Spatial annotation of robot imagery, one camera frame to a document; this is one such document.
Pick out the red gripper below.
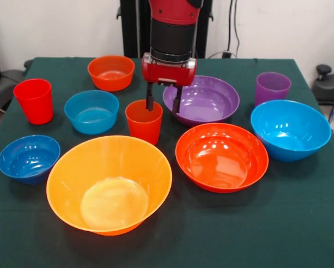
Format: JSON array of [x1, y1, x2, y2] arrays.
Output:
[[141, 57, 198, 114]]

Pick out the orange cup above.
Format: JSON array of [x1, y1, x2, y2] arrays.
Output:
[[125, 99, 164, 146]]

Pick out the purple bowl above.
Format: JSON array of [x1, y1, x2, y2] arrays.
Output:
[[163, 75, 240, 126]]

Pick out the small light blue bowl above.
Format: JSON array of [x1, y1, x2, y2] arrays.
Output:
[[64, 89, 120, 135]]

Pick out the small dark blue bowl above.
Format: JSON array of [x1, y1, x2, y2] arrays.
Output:
[[0, 135, 61, 185]]

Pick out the small orange bowl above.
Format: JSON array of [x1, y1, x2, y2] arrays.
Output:
[[87, 55, 136, 92]]

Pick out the wide orange bowl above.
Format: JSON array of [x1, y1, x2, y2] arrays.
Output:
[[175, 122, 269, 194]]

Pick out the large yellow bowl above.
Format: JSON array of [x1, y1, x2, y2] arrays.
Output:
[[46, 135, 173, 237]]

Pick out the purple cup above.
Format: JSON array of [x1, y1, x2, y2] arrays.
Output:
[[255, 71, 292, 108]]

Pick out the red cup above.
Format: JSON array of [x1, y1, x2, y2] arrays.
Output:
[[13, 78, 55, 126]]

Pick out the large light blue bowl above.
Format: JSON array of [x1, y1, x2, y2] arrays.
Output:
[[250, 99, 332, 163]]

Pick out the dark green table cloth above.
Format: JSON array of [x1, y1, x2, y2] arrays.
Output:
[[0, 57, 334, 268]]

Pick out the black office chair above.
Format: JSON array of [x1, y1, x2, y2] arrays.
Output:
[[0, 35, 27, 112]]

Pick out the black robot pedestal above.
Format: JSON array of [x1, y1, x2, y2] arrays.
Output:
[[116, 0, 212, 59]]

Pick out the black wall cable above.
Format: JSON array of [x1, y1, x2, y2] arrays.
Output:
[[227, 0, 233, 54], [233, 0, 241, 59]]

